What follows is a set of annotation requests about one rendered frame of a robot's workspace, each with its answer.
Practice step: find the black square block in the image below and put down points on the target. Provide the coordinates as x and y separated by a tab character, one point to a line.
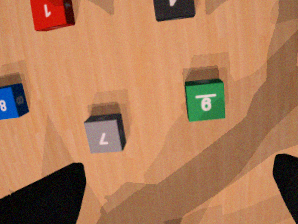
174	9

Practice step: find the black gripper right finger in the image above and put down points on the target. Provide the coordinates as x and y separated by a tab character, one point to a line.
285	174

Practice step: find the red block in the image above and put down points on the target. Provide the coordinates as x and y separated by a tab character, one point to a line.
52	14

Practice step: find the green block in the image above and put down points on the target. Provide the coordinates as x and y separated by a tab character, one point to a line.
205	99

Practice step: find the blue block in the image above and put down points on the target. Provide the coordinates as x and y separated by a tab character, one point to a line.
13	102

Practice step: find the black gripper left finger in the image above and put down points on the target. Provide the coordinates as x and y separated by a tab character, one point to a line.
55	199

